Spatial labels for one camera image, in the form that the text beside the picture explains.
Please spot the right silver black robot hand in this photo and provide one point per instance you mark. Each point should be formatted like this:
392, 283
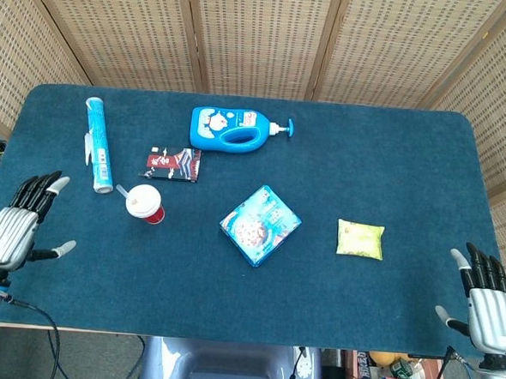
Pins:
492, 316

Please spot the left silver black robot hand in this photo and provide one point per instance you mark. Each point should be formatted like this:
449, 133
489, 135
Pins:
9, 235

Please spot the red paper cup white lid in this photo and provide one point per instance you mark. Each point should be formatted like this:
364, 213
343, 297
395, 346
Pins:
142, 202

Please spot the wooden crate of goods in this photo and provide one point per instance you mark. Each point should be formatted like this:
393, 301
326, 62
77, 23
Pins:
433, 372

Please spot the green can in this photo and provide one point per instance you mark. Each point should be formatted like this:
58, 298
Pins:
402, 369

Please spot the orange fruit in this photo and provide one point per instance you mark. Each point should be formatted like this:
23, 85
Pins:
383, 359

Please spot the blue plastic wrap roll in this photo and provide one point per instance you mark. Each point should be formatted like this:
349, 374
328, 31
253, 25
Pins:
99, 145

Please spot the yellow-green snack bag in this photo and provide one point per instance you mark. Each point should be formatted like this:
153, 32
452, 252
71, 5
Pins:
359, 239

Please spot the black flat printed box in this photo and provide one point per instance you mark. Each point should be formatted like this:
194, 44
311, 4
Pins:
173, 163

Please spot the blue pump detergent bottle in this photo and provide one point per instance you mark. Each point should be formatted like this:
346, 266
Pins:
209, 126

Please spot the blue cookie box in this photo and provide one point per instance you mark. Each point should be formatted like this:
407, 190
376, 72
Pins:
259, 228

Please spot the grey-blue robot torso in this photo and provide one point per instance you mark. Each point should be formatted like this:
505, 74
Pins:
225, 366

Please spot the woven bamboo folding screen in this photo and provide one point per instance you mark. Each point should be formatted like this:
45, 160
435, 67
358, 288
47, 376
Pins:
262, 35

